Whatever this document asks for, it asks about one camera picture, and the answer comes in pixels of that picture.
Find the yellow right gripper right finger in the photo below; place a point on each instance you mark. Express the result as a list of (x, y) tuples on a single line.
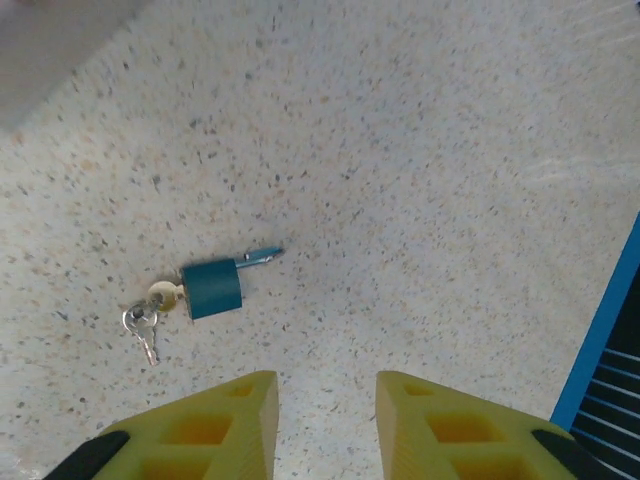
[(450, 440)]

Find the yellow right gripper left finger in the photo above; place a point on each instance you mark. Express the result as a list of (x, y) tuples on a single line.
[(200, 440)]

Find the silver key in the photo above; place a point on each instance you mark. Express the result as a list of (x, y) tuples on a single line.
[(142, 325)]

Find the gold key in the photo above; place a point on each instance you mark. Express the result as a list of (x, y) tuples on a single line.
[(165, 295)]

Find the metal keyring clip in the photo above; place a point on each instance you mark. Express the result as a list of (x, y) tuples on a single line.
[(212, 290)]

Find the blue table edge trim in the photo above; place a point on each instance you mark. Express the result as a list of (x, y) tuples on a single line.
[(600, 325)]

